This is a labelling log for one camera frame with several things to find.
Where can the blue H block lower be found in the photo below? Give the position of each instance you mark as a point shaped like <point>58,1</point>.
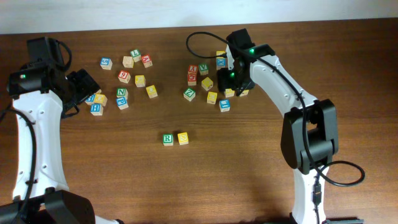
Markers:
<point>96,109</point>

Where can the yellow block beside H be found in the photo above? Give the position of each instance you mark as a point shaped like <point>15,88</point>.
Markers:
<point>100,99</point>

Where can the blue H block upper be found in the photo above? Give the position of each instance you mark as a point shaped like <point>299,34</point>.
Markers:
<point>90,100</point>

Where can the red Y block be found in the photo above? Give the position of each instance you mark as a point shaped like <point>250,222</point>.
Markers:
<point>192,69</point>

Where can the green N block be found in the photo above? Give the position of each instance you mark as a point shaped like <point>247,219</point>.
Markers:
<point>122,92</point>

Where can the yellow block top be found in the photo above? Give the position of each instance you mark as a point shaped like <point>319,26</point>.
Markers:
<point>220,54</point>

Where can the yellow O block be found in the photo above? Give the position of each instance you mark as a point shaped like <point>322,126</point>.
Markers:
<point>151,91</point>

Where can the blue P block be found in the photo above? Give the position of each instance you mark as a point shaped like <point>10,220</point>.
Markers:
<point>122,103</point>

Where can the green Z block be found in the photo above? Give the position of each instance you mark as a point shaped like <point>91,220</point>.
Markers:
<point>189,94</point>

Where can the blue h block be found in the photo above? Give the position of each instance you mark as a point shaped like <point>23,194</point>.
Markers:
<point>90,100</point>
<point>96,109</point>

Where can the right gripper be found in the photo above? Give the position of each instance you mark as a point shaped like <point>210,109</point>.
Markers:
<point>226,82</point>

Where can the plain wooden block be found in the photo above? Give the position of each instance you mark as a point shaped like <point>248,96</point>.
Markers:
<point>128,62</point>

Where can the yellow block lower centre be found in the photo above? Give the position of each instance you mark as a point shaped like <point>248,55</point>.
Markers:
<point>211,98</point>

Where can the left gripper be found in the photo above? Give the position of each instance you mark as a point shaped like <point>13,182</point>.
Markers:
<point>87,83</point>

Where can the green V block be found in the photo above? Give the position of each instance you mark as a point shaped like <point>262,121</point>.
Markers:
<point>203,69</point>

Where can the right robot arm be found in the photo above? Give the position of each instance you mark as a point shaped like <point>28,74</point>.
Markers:
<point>309,132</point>

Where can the green L block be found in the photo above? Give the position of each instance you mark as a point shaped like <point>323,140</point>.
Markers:
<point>136,55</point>

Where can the red 6 block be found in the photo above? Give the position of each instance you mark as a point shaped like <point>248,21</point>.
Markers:
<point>124,76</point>

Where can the red A block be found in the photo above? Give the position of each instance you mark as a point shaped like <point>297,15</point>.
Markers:
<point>147,61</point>

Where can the blue 5 block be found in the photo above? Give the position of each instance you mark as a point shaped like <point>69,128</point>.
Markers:
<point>106,63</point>

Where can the red Q block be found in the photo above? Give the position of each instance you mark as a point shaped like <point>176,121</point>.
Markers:
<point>192,79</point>

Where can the blue block lower right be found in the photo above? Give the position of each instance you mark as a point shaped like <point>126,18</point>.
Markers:
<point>224,105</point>

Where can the blue X block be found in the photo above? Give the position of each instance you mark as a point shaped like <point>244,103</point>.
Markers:
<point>220,63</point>

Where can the green R block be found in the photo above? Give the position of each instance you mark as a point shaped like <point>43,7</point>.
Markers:
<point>168,139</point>

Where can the yellow block far right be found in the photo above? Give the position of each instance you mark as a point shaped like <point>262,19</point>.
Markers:
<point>244,93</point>

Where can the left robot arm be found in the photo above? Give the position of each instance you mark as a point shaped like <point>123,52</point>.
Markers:
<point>42,95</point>

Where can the yellow G block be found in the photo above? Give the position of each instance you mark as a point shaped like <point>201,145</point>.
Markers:
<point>140,81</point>

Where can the yellow S block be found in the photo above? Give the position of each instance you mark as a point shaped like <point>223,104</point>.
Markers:
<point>229,93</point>
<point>183,138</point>

